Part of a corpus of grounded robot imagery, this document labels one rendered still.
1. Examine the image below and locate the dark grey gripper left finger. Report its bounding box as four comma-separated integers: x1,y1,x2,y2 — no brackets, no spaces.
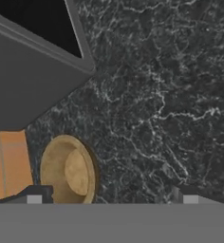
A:
0,185,54,205

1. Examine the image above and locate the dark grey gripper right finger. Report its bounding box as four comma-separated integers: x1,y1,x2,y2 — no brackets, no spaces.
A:
171,185,224,205

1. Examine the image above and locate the tan wooden bowl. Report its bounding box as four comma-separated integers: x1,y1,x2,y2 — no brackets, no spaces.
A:
39,134,97,205

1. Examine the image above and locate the dark grey open cabinet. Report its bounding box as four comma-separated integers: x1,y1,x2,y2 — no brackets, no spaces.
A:
0,0,97,132

